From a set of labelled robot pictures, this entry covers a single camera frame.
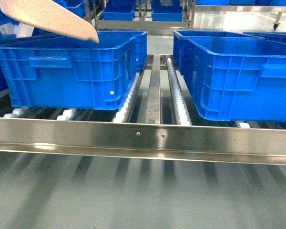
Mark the beige plastic dustpan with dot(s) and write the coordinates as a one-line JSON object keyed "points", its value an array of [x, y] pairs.
{"points": [[49, 16]]}

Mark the steel roller shelf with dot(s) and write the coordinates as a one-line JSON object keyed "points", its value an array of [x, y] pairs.
{"points": [[159, 127]]}

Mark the blue crate behind left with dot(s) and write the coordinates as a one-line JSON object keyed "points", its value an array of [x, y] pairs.
{"points": [[141, 45]]}

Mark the blue crate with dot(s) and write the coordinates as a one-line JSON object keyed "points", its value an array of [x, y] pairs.
{"points": [[181, 36], [62, 72], [141, 45], [237, 79]]}

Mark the blue crate behind right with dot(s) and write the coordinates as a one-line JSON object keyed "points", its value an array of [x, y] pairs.
{"points": [[181, 36]]}

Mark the blue crate front left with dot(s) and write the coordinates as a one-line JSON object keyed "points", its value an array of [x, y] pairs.
{"points": [[62, 72]]}

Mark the blue crate front right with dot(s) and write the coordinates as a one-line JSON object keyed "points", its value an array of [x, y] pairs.
{"points": [[237, 79]]}

